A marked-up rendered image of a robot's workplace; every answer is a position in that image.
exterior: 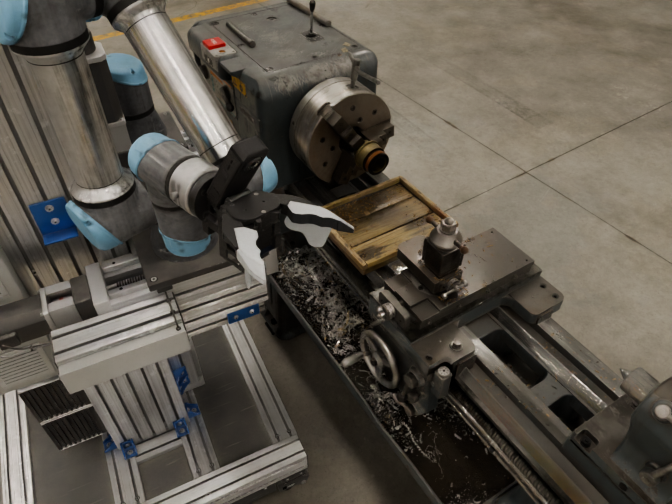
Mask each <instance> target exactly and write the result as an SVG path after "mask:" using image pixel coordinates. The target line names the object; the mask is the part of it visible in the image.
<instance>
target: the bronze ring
mask: <svg viewBox="0 0 672 504"><path fill-rule="evenodd" d="M364 141H365V143H364V144H363V145H362V146H361V147H360V148H359V149H358V150H357V151H356V150H354V156H355V163H356V165H357V166H359V167H362V168H363V169H364V170H365V171H368V172H369V173H370V174H371V175H377V174H380V173H381V172H382V171H384V170H385V168H386V167H387V165H388V163H389V157H388V155H387V154H386V153H385V152H384V150H383V149H382V148H381V147H380V145H379V143H378V142H377V141H374V140H371V141H368V140H364Z"/></svg>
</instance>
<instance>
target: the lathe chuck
mask: <svg viewBox="0 0 672 504"><path fill-rule="evenodd" d="M350 83H351V81H341V82H337V83H334V84H331V85H329V86H327V87H325V88H324V89H322V90H321V91H319V92H318V93H317V94H316V95H315V96H314V97H313V98H312V99H311V100H310V101H309V102H308V103H307V105H306V106H305V108H304V109H303V111H302V113H301V114H300V116H299V119H298V121H297V124H296V128H295V134H294V144H295V149H296V152H297V155H298V157H299V158H300V160H301V161H302V162H303V163H304V161H303V159H304V160H305V162H306V163H307V165H308V166H307V165H306V164H305V163H304V164H305V165H306V166H307V167H308V168H309V169H310V170H311V171H312V172H313V173H314V174H315V175H316V176H317V177H318V178H320V179H321V180H323V181H325V182H330V180H331V178H332V175H333V173H334V170H335V168H336V166H337V163H338V161H339V158H340V156H341V153H342V151H341V150H340V148H339V146H346V147H349V148H350V149H351V150H353V151H354V149H353V148H352V147H351V146H350V145H349V144H347V143H346V142H345V141H344V140H343V139H342V138H341V137H340V136H339V135H338V134H337V133H336V131H335V130H334V129H333V128H332V127H331V126H330V125H329V124H328V122H327V121H326V120H325V119H324V118H323V117H322V116H321V115H320V116H318V114H319V112H320V111H321V110H322V108H323V107H324V106H325V105H326V104H329V103H330V106H331V107H332V108H333V110H334V111H335V112H337V113H338V114H339V115H340V116H342V117H343V119H344V120H345V121H346V122H347V123H348V125H349V126H351V127H352V128H353V129H354V130H355V132H356V127H359V128H360V129H361V130H365V129H367V128H369V127H372V126H374V125H376V124H378V123H381V122H383V121H385V120H388V119H390V118H391V113H390V110H389V107H388V105H387V104H386V102H385V101H384V100H383V99H382V98H381V97H379V96H378V95H377V94H375V93H374V92H372V91H371V90H370V89H368V88H367V87H365V86H364V85H362V84H360V83H358V82H355V86H356V87H357V89H349V88H347V86H348V85H350ZM302 158H303V159H302ZM365 172H366V171H365V170H364V169H363V171H362V170H358V172H357V174H356V176H354V175H351V177H350V179H349V181H350V180H352V179H355V178H357V177H358V176H360V175H362V174H363V173H365Z"/></svg>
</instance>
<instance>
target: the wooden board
mask: <svg viewBox="0 0 672 504"><path fill-rule="evenodd" d="M397 185H401V186H402V185H403V187H400V186H397ZM392 187H394V188H392ZM389 188H390V189H389ZM398 188H399V189H398ZM400 188H401V192H400V191H399V190H400ZM383 189H384V190H383ZM388 189H389V191H386V190H388ZM391 189H392V190H393V189H395V190H393V191H392V190H391ZM397 189H398V190H397ZM403 190H405V191H404V192H402V191H403ZM381 191H383V192H381ZM385 191H386V192H385ZM396 191H397V192H396ZM376 192H377V193H379V194H376ZM391 192H392V193H391ZM393 192H394V193H393ZM399 192H400V193H399ZM358 193H359V194H358ZM388 193H389V194H388ZM374 194H375V195H374ZM385 194H386V195H385ZM393 194H394V195H393ZM378 195H379V196H378ZM391 195H392V196H391ZM408 195H409V196H408ZM387 196H389V199H390V201H388V200H389V199H388V197H387ZM411 196H413V197H414V198H415V199H414V198H413V197H411ZM365 197H368V198H367V200H366V199H365ZM380 197H381V198H380ZM384 197H385V198H384ZM391 197H392V198H391ZM405 197H406V199H407V200H406V199H405ZM425 197H426V196H425V195H424V194H423V193H422V192H421V191H420V190H418V189H417V188H416V187H415V186H414V185H412V184H411V183H410V182H409V181H408V180H407V179H405V178H404V177H403V176H399V177H395V178H392V179H389V180H387V181H385V182H382V183H381V184H378V185H374V186H372V187H369V188H367V189H365V190H362V191H360V192H357V193H355V194H352V195H348V196H346V197H343V198H341V199H338V200H336V201H335V202H334V201H333V202H330V203H328V204H326V205H324V206H321V207H322V208H325V209H327V210H329V211H332V212H333V213H334V214H335V215H336V216H338V217H342V216H343V214H344V216H343V217H342V218H341V219H343V220H346V221H347V223H348V222H351V223H349V224H350V225H353V227H354V233H349V232H343V231H337V230H335V229H333V228H332V229H331V231H330V234H329V236H328V237H329V238H330V240H331V241H332V242H333V243H334V244H335V245H336V246H337V247H338V248H339V249H340V251H341V252H342V253H343V254H345V256H346V257H347V258H348V259H349V261H350V262H351V263H352V264H353V265H354V266H355V267H356V268H357V269H358V270H359V272H360V273H361V274H362V275H365V274H368V273H370V272H372V271H374V270H376V269H379V268H381V267H383V266H385V265H387V264H389V263H392V262H394V261H396V260H398V258H397V251H398V250H396V249H398V245H399V244H401V243H402V242H405V241H406V240H409V239H411V238H413V237H415V236H418V235H423V236H426V237H429V236H430V232H431V231H432V230H433V229H434V228H435V227H434V226H433V225H432V224H429V223H427V222H426V217H427V216H432V217H434V216H436V217H437V219H438V220H435V218H436V217H435V218H434V221H435V222H437V223H439V224H441V222H439V220H442V219H445V218H447V217H451V216H450V215H448V214H447V213H445V212H444V211H442V210H441V209H440V208H439V207H438V206H437V205H436V204H435V203H434V202H433V201H431V200H430V199H429V198H428V197H426V198H425ZM369 198H370V199H369ZM371 198H372V199H371ZM396 198H397V199H396ZM410 198H412V199H410ZM363 199H364V200H363ZM401 199H402V200H401ZM356 200H357V201H356ZM369 200H373V201H375V202H374V203H375V204H374V203H373V201H369ZM377 200H378V201H377ZM404 200H405V201H404ZM408 200H409V201H408ZM410 200H411V201H410ZM355 201H356V205H355V204H354V202H355ZM363 201H364V202H363ZM381 201H382V202H381ZM385 201H387V202H385ZM391 201H392V202H391ZM396 201H397V202H396ZM403 201H404V202H403ZM365 202H366V203H368V204H366V203H365ZM369 202H370V203H369ZM376 202H377V203H378V206H377V203H376ZM395 202H396V203H395ZM419 202H420V204H419ZM331 203H332V204H331ZM348 203H349V204H348ZM379 203H381V204H379ZM384 203H385V204H384ZM389 203H390V205H389ZM423 203H424V204H423ZM352 204H353V205H352ZM369 204H373V205H369ZM414 204H415V205H414ZM421 204H423V205H421ZM350 205H351V206H352V208H351V206H350ZM362 205H364V206H362ZM374 205H375V207H378V208H375V207H374ZM381 205H382V206H381ZM388 205H389V206H388ZM372 206H373V207H372ZM406 206H407V207H408V208H407V207H406ZM422 206H423V207H422ZM340 207H343V209H344V210H345V211H344V210H343V209H342V211H341V210H340ZM348 207H349V208H348ZM357 207H358V208H359V209H358V208H357ZM362 207H363V208H362ZM369 207H371V209H370V208H369ZM338 208H339V209H338ZM367 208H368V209H367ZM357 209H358V210H357ZM365 209H367V210H365ZM439 209H440V210H439ZM334 210H335V211H336V210H337V211H336V213H335V211H334ZM338 210H340V211H338ZM349 210H350V211H349ZM361 210H363V211H362V212H360V211H361ZM364 211H365V213H366V214H364ZM427 211H429V212H431V213H429V212H427ZM338 212H339V213H340V212H341V213H343V214H341V213H340V214H339V213H338ZM345 212H346V213H345ZM349 212H353V213H352V214H353V215H352V214H351V213H349ZM355 212H356V213H355ZM357 213H358V214H357ZM361 213H363V214H364V215H363V214H361ZM426 213H427V214H426ZM346 214H347V216H345V215H346ZM348 214H351V215H352V217H353V216H355V217H353V218H351V217H350V219H349V216H348ZM406 214H407V215H406ZM414 214H415V217H413V216H414ZM430 214H431V215H430ZM433 214H434V215H433ZM351 215H350V216H351ZM356 215H357V216H358V219H360V220H355V218H356V219H357V216H356ZM425 215H426V216H425ZM419 216H420V217H419ZM422 216H423V217H424V220H423V217H422ZM347 217H348V218H347ZM416 217H417V219H415V218H416ZM451 218H452V217H451ZM413 219H414V220H415V221H416V222H413V221H414V220H413ZM419 219H420V220H419ZM452 219H453V218H452ZM349 220H351V221H349ZM421 220H422V221H423V222H424V223H423V224H421V222H422V221H421ZM418 222H419V223H418ZM415 223H416V224H415ZM378 224H379V225H378ZM417 224H418V225H420V226H418V225H417ZM355 226H357V227H358V228H357V227H355ZM424 227H425V228H424ZM432 227H433V228H432ZM430 228H432V229H430ZM418 229H419V230H418ZM366 230H367V231H368V232H366ZM336 233H337V234H336ZM348 233H349V234H348ZM346 234H347V235H346ZM339 235H340V237H339ZM342 236H343V237H344V238H343V237H342ZM338 237H339V238H338ZM345 237H346V238H345ZM375 237H378V238H376V239H374V238H375ZM369 238H371V239H372V240H371V239H369ZM352 239H353V240H352ZM369 240H370V241H369ZM383 240H384V241H383ZM352 243H353V244H352ZM350 245H351V246H352V249H350V248H351V247H350ZM372 245H373V246H372ZM356 246H357V247H356ZM353 248H354V249H353ZM366 249H367V250H366ZM382 249H383V250H382ZM358 251H359V252H358ZM386 251H387V252H386ZM379 252H380V253H379ZM374 253H376V254H375V257H374ZM369 254H370V255H369ZM384 254H386V255H384ZM363 255H364V256H363ZM366 255H367V257H366ZM360 256H361V257H363V258H364V259H363V258H360ZM365 257H366V258H365ZM371 257H372V258H371ZM369 258H370V259H369ZM363 260H364V261H363ZM366 260H367V261H366Z"/></svg>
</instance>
